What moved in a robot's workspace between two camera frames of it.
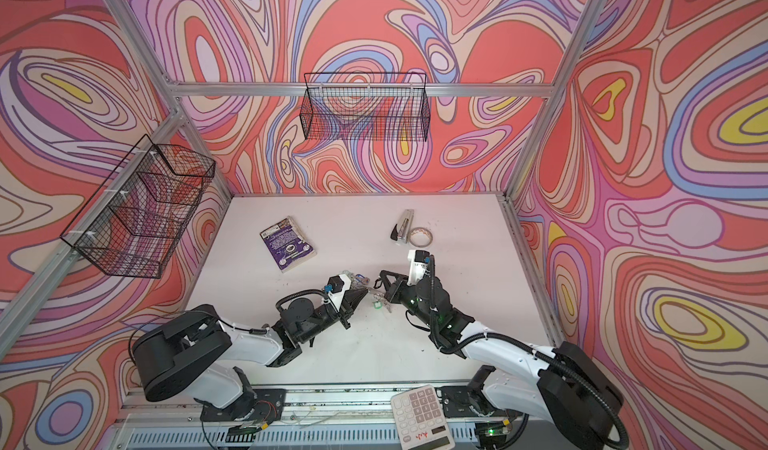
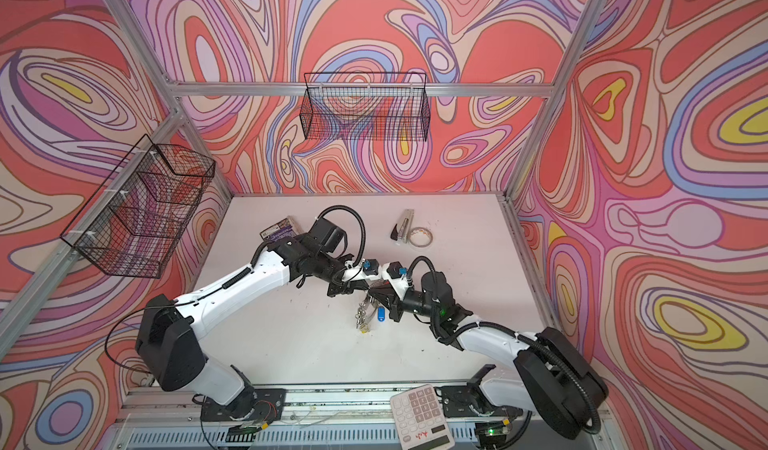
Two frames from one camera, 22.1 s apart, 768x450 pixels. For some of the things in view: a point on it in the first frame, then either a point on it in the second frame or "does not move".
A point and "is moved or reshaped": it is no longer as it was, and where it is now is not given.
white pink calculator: (419, 421) does not move
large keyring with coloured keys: (360, 281) is moved or reshaped
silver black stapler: (403, 229) does not move
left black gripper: (344, 314) -> (348, 289)
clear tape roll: (420, 237) does not move
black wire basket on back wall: (371, 106) does not move
